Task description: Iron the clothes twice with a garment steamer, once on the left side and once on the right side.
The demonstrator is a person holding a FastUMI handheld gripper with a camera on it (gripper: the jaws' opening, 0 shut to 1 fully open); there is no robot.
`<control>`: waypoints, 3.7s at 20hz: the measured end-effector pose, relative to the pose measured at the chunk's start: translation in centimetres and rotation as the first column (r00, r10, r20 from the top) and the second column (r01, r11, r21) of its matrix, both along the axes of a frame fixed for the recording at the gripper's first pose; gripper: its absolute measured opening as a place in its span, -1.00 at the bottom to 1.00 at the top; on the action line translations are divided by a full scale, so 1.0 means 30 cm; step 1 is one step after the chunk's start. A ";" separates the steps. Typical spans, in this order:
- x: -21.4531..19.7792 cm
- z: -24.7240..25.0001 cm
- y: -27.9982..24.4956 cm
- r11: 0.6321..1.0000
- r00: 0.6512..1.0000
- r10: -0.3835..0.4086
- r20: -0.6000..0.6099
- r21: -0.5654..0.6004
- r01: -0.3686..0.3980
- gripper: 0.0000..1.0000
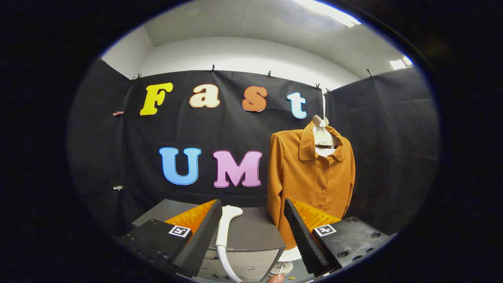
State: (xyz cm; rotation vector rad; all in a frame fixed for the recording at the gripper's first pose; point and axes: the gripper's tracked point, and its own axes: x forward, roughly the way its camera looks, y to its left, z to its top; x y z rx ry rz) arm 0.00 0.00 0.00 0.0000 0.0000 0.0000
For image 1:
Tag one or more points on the small ceiling light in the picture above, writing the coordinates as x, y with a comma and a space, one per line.
401, 63

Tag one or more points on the orange button-up shirt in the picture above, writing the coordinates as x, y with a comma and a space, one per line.
306, 184

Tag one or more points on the white clothes hanger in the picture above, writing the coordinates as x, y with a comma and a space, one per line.
323, 137

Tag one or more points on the white garment steamer head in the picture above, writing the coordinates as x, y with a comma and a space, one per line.
224, 226

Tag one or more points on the row of black cloth clips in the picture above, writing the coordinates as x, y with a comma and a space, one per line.
212, 68

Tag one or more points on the white steamer base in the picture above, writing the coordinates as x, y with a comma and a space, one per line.
290, 254

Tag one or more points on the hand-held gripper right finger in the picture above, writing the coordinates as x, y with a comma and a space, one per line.
304, 239

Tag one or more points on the grey cabinet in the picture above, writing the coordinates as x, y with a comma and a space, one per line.
255, 232

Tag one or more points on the long ceiling light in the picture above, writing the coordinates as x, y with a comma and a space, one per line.
330, 11

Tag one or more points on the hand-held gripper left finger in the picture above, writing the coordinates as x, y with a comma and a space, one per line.
200, 243

